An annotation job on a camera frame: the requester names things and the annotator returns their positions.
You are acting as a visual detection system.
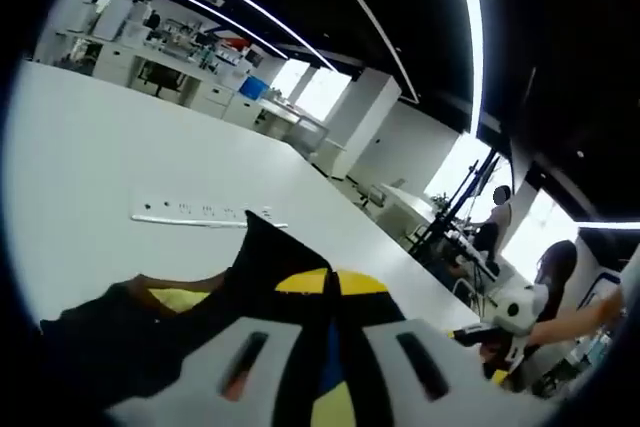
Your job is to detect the wide curved ceiling light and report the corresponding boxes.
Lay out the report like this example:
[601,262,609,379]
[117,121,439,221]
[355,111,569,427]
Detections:
[448,0,487,134]

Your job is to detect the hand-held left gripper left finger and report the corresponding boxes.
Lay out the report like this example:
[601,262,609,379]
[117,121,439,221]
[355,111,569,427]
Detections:
[149,269,332,427]

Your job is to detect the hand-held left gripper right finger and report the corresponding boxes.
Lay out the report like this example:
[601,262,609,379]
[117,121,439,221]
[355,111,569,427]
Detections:
[332,270,501,427]

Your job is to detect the yellow-green colour-block garment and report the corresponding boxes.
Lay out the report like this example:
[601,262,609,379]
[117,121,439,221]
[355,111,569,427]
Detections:
[39,209,359,427]

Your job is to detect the blue bin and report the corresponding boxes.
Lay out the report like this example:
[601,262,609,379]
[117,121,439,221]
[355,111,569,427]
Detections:
[238,75,267,100]

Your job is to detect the white frame table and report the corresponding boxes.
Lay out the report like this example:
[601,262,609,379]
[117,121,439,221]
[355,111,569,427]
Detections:
[258,95,332,154]

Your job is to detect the thin ceiling light strip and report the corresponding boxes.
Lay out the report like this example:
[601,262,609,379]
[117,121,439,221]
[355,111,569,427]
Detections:
[141,0,340,72]
[151,0,290,60]

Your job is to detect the white workbench row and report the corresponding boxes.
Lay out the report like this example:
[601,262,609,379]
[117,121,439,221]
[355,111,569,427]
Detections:
[54,0,266,121]

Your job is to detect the black tripod stand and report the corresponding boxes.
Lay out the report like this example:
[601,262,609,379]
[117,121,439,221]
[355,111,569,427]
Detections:
[406,151,502,259]

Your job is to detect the white table socket panel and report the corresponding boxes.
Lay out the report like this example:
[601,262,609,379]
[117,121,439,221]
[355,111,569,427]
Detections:
[130,198,290,230]

